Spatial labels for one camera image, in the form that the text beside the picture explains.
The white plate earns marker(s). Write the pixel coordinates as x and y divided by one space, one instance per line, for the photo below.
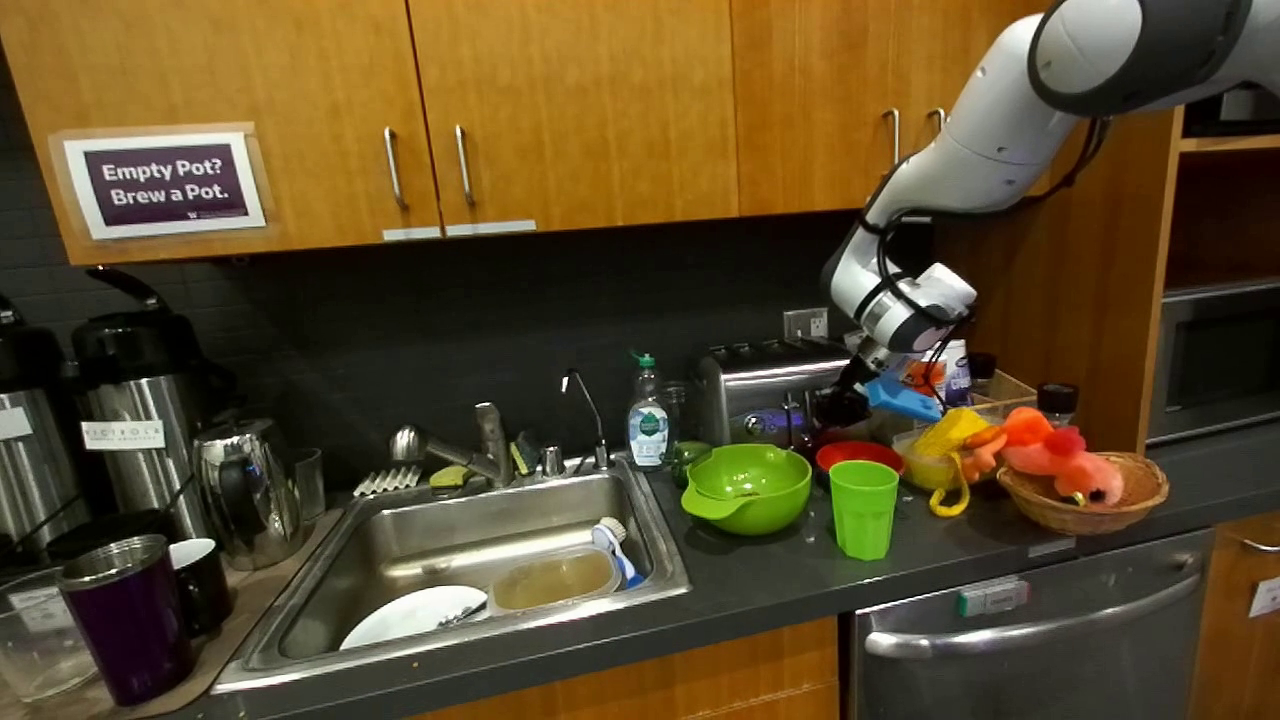
404 617

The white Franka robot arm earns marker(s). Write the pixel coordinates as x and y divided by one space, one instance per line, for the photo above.
984 145

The red plastic bowl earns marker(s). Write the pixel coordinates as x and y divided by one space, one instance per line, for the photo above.
861 454

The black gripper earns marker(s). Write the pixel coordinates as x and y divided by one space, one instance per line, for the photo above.
843 407

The steel coffee airpot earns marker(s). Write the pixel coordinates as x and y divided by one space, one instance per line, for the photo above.
34 442
141 427

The wooden base cabinet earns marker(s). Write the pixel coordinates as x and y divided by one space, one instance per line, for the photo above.
641 680

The white label strip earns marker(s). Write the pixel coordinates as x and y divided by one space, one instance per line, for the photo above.
415 232
491 230

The purple coffee pot sign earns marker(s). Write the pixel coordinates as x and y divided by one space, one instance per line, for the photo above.
163 185

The stainless steel sink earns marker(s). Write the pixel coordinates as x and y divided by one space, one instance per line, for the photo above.
453 535

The black mug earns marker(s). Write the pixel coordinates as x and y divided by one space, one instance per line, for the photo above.
200 584

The dark spice jar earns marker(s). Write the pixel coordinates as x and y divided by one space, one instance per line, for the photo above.
1058 407

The bowl with murky water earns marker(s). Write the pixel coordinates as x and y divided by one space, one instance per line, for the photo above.
552 582

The wooden cabinet door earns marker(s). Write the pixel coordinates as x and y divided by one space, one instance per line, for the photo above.
955 54
200 54
573 105
815 93

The orange carrot toy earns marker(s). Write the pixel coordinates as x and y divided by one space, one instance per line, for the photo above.
1021 434

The slim chrome tap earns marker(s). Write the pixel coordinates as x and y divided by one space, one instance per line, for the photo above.
598 427

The stainless steel toaster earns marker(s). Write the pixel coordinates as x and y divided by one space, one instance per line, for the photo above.
761 395

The wall power outlet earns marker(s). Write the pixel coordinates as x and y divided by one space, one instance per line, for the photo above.
805 327

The green mixing bowl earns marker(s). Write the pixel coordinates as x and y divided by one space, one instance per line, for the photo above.
744 486

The white blue dish wand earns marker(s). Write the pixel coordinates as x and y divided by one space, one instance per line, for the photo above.
620 555

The green plastic cup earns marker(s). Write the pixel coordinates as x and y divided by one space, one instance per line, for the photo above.
866 513

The wooden tall cabinet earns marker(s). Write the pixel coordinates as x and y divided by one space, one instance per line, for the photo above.
1066 304

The clear plastic tub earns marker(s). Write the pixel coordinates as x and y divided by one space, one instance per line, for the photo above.
34 642

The clear dish soap bottle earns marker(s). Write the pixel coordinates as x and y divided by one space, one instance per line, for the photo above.
648 427

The purple mug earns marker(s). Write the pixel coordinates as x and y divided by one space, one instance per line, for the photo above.
125 624

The wicker basket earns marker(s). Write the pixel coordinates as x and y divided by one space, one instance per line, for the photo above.
1086 507

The wooden crate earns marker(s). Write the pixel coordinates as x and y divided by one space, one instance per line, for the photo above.
1003 395

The chrome sink faucet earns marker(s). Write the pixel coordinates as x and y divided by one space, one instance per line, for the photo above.
485 442

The brown counter mat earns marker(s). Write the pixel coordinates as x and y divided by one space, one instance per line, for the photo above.
265 584

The stainless steel dishwasher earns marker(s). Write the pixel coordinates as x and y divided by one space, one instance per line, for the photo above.
1043 642

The red pink toy food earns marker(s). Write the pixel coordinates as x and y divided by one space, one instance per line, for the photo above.
1082 469

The yellow toy vegetable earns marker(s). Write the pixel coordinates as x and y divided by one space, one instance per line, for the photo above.
940 454

